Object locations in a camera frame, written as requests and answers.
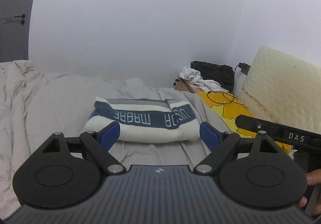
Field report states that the yellow cushion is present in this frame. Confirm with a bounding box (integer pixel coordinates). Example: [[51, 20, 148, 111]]
[[196, 90, 293, 153]]

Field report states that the black door handle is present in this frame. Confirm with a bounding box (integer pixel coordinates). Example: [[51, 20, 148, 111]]
[[14, 13, 26, 25]]

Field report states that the grey door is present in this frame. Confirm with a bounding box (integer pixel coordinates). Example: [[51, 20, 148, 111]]
[[1, 0, 33, 62]]

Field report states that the black crumpled garment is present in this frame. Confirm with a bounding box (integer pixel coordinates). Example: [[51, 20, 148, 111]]
[[190, 61, 235, 92]]

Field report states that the brown cardboard box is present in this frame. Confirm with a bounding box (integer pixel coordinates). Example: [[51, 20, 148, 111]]
[[173, 78, 202, 93]]

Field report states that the cream textured pillow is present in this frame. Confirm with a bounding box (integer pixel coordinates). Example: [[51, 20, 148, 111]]
[[238, 46, 320, 133]]

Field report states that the black charger plug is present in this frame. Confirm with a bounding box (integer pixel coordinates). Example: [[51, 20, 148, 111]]
[[238, 62, 251, 75]]

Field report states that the black thin cable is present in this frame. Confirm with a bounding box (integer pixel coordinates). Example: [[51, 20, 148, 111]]
[[207, 63, 249, 109]]

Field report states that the white and navy knit sweater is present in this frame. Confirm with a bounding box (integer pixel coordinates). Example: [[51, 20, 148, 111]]
[[85, 97, 200, 143]]

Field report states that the grey patterned bed cover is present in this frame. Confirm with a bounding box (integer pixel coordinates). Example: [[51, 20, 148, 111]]
[[1, 60, 228, 219]]

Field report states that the white crumpled cloth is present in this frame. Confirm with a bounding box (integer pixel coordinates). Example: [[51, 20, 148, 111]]
[[180, 66, 229, 93]]

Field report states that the right hand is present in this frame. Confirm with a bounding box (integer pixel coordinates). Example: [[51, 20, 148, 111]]
[[299, 169, 321, 215]]

